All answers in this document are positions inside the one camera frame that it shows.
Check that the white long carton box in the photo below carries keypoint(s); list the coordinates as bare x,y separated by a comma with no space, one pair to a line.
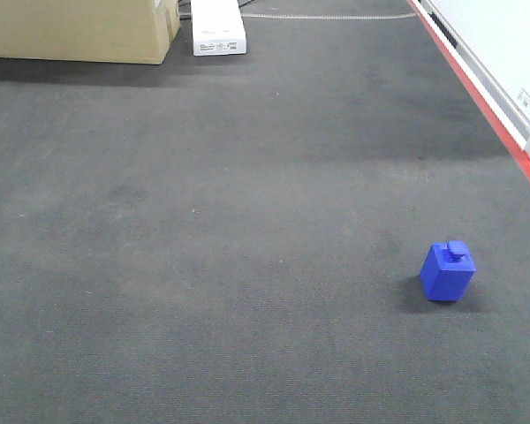
218,28

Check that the brown cardboard box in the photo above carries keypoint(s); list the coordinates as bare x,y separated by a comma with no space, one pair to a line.
129,32

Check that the white machine panel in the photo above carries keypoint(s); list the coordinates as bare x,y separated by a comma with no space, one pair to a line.
493,38

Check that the red conveyor side rail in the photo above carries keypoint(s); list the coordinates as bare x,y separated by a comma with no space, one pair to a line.
502,126

